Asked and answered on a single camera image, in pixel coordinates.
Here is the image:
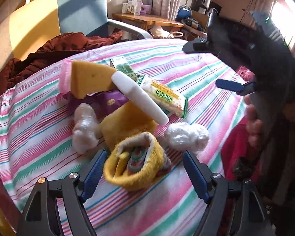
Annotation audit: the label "purple snack packet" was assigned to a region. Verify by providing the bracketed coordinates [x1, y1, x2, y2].
[63, 90, 129, 120]

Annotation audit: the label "dark red jacket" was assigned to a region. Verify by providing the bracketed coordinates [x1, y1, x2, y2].
[0, 29, 123, 96]

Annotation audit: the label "green cracker packet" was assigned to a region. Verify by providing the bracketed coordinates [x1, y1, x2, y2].
[139, 76, 189, 118]

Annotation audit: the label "striped bed sheet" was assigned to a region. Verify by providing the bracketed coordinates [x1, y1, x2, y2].
[0, 39, 245, 235]

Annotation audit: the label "person's right hand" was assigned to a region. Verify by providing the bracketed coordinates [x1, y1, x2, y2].
[244, 95, 263, 149]

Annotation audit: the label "yellow sponge wedge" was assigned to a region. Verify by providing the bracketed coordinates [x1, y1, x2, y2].
[70, 61, 117, 99]

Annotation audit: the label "wooden side table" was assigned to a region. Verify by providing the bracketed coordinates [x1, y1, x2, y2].
[112, 13, 184, 30]

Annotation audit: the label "white plastic tube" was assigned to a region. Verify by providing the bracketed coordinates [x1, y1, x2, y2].
[111, 71, 169, 125]

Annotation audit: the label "clear plastic wrap ball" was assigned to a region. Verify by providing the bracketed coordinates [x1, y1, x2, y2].
[72, 103, 100, 155]

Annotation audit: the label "tricolour armchair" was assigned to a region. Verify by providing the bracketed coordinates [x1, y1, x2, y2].
[9, 0, 151, 60]

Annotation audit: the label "white boxes on table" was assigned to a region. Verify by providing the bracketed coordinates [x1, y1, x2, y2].
[122, 0, 152, 16]

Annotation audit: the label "yellow knitted sock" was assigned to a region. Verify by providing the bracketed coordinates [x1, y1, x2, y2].
[100, 101, 171, 191]

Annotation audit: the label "green small box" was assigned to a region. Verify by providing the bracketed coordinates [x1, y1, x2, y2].
[110, 55, 144, 85]

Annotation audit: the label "red pink blanket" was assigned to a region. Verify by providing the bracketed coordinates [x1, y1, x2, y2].
[221, 64, 261, 182]

